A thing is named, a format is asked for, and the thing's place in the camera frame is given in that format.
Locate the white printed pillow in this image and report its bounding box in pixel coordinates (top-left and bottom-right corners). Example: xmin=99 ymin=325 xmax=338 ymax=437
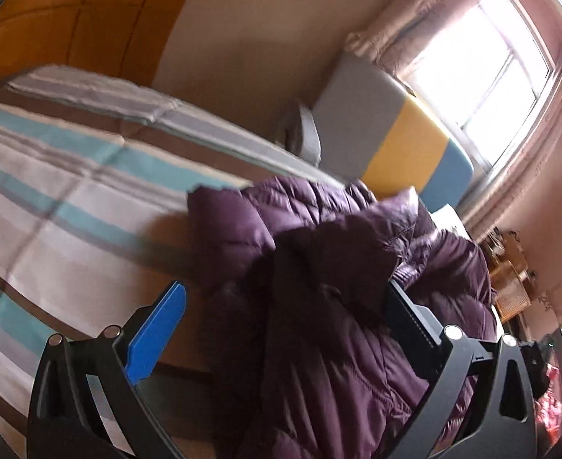
xmin=431 ymin=203 xmax=468 ymax=235

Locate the wooden rattan chair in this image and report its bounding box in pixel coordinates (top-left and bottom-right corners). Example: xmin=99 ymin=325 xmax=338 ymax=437
xmin=494 ymin=258 xmax=533 ymax=321

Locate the purple puffer jacket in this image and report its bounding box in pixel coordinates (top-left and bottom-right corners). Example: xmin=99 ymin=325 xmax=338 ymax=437
xmin=186 ymin=177 xmax=499 ymax=459

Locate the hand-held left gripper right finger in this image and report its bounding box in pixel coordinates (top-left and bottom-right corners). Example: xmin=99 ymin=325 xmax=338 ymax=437
xmin=384 ymin=280 xmax=537 ymax=459

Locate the beige patterned curtain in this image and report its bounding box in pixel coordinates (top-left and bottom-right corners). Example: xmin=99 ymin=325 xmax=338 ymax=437
xmin=345 ymin=0 xmax=511 ymax=77
xmin=463 ymin=48 xmax=562 ymax=244

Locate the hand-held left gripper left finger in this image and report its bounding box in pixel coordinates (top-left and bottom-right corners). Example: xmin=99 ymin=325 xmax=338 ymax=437
xmin=26 ymin=281 xmax=187 ymax=459

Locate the red patterned cloth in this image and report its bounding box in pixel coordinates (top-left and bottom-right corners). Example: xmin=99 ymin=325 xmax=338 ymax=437
xmin=534 ymin=363 xmax=562 ymax=441

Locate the grey cushion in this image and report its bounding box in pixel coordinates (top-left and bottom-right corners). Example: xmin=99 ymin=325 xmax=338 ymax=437
xmin=278 ymin=100 xmax=322 ymax=168

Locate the striped bed quilt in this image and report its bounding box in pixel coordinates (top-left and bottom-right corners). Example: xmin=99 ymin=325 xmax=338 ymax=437
xmin=0 ymin=64 xmax=353 ymax=459

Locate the bright window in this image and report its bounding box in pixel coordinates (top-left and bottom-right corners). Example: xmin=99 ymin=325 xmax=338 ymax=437
xmin=405 ymin=0 xmax=552 ymax=173

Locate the cluttered desk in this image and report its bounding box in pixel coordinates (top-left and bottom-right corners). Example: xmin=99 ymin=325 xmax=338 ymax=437
xmin=482 ymin=229 xmax=526 ymax=269

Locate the wooden wardrobe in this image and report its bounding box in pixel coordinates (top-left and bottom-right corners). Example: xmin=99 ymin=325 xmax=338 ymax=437
xmin=0 ymin=0 xmax=210 ymax=101

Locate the grey yellow blue headboard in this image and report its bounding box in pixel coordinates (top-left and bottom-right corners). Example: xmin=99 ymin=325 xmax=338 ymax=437
xmin=312 ymin=50 xmax=475 ymax=213

